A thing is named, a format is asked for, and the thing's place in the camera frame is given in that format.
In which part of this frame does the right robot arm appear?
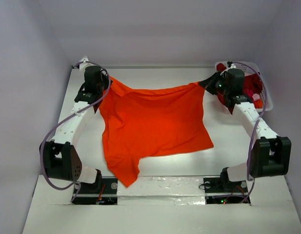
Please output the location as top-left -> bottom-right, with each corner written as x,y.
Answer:
199,68 -> 292,191

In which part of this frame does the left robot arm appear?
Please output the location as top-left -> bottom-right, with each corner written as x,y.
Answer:
40,65 -> 112,193

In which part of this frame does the white plastic basket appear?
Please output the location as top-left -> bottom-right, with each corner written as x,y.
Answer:
234,61 -> 273,112

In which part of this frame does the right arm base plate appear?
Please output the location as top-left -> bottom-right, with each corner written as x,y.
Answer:
199,177 -> 251,205

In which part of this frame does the dark red t shirt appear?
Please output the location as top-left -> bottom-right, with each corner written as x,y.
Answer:
216,62 -> 264,111

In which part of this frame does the pink garment in basket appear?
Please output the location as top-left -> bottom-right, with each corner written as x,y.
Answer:
245,70 -> 262,104

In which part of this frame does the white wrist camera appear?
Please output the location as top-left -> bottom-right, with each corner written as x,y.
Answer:
220,61 -> 237,76
79,56 -> 90,71

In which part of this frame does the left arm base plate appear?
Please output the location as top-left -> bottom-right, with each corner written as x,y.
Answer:
72,176 -> 118,205

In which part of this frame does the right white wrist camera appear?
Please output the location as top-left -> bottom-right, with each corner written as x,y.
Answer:
220,61 -> 237,76

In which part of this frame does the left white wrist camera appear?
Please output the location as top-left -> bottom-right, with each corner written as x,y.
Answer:
79,56 -> 90,71

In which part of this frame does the orange t shirt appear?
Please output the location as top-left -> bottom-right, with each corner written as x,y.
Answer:
99,79 -> 214,187

